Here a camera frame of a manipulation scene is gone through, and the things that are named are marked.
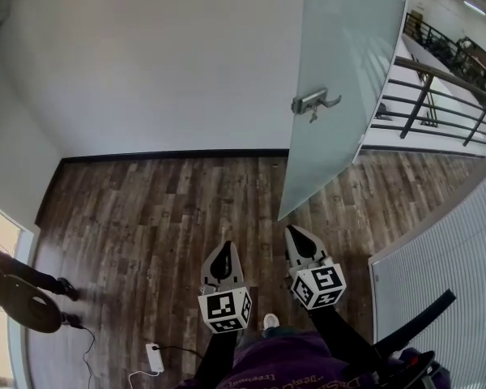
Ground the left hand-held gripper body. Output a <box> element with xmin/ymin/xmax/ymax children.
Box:
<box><xmin>197</xmin><ymin>282</ymin><xmax>254</xmax><ymax>336</ymax></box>

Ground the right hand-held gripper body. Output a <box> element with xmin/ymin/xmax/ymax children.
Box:
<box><xmin>289</xmin><ymin>256</ymin><xmax>347</xmax><ymax>312</ymax></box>

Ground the silver door lever handle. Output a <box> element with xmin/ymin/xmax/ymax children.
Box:
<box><xmin>291</xmin><ymin>88</ymin><xmax>343</xmax><ymax>115</ymax></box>

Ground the frosted glass door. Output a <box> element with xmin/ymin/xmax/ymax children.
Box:
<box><xmin>277</xmin><ymin>0</ymin><xmax>412</xmax><ymax>222</ymax></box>

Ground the person's right forearm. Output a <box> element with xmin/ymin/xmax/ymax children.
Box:
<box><xmin>307</xmin><ymin>308</ymin><xmax>377</xmax><ymax>357</ymax></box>

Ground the person's left forearm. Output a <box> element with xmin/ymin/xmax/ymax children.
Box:
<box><xmin>193</xmin><ymin>330</ymin><xmax>238</xmax><ymax>389</ymax></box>

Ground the purple printed shirt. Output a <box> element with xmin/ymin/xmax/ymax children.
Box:
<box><xmin>177</xmin><ymin>330</ymin><xmax>450</xmax><ymax>389</ymax></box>

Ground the white power strip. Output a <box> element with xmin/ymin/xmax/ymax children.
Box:
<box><xmin>145</xmin><ymin>341</ymin><xmax>165</xmax><ymax>374</ymax></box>

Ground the glass partition with blinds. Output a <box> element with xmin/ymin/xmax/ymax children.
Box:
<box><xmin>367</xmin><ymin>135</ymin><xmax>486</xmax><ymax>380</ymax></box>

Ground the black baseboard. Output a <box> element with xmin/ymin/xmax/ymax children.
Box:
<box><xmin>34</xmin><ymin>148</ymin><xmax>291</xmax><ymax>227</ymax></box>

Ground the black metal railing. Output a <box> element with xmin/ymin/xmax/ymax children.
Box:
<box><xmin>403</xmin><ymin>12</ymin><xmax>486</xmax><ymax>93</ymax></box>
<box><xmin>370</xmin><ymin>54</ymin><xmax>486</xmax><ymax>148</ymax></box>

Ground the black cable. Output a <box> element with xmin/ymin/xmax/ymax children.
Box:
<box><xmin>152</xmin><ymin>344</ymin><xmax>206</xmax><ymax>358</ymax></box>
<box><xmin>79</xmin><ymin>325</ymin><xmax>97</xmax><ymax>389</ymax></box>

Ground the white cable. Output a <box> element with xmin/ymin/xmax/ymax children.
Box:
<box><xmin>128</xmin><ymin>369</ymin><xmax>162</xmax><ymax>389</ymax></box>

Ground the black strap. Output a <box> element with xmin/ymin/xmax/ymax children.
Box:
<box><xmin>372</xmin><ymin>289</ymin><xmax>458</xmax><ymax>354</ymax></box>

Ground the black strapped device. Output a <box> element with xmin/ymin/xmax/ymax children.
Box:
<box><xmin>372</xmin><ymin>348</ymin><xmax>441</xmax><ymax>389</ymax></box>

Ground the glass window with grey frame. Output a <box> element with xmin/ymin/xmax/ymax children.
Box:
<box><xmin>0</xmin><ymin>194</ymin><xmax>40</xmax><ymax>389</ymax></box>

